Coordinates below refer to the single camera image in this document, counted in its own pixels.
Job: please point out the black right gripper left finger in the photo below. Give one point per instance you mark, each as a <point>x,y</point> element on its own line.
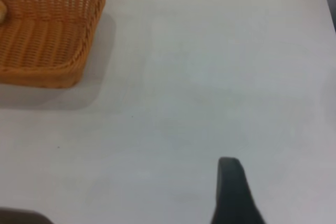
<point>23,217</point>

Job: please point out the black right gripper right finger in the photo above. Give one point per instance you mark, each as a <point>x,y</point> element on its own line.
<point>233,195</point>

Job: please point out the orange woven wicker basket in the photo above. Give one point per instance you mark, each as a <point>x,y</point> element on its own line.
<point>47,30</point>

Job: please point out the striped spiral bread roll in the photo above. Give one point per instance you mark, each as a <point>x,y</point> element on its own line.
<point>2,11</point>

